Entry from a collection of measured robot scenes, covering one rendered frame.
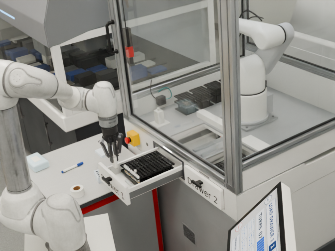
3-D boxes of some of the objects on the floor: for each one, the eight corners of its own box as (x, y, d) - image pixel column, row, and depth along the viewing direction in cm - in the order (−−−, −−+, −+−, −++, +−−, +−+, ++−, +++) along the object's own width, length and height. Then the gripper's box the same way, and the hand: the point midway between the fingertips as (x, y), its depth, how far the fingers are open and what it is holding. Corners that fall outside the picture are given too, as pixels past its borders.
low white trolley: (83, 321, 296) (59, 213, 261) (43, 262, 343) (17, 163, 308) (168, 275, 322) (157, 171, 287) (120, 226, 370) (105, 131, 335)
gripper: (99, 131, 241) (107, 175, 252) (124, 122, 247) (130, 166, 258) (92, 126, 247) (99, 169, 257) (117, 117, 253) (123, 160, 263)
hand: (114, 161), depth 256 cm, fingers closed
